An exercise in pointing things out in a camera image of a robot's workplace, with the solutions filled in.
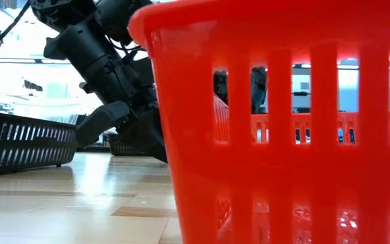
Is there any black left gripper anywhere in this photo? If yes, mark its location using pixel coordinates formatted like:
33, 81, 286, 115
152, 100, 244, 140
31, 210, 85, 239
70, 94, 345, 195
76, 57, 169, 163

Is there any clear vanity kit bag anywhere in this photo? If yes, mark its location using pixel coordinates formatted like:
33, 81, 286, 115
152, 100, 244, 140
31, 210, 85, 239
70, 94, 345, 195
12, 97, 81, 125

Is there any red plastic slotted basket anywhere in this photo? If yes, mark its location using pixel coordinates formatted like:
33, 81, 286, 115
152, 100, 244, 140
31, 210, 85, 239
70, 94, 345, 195
127, 0, 390, 244

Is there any black aluminium table frame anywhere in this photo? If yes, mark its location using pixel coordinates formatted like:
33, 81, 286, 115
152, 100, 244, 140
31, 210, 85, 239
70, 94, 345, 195
75, 144, 112, 153

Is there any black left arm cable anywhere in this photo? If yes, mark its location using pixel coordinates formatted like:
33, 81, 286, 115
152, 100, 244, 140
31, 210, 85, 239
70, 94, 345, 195
0, 0, 32, 59

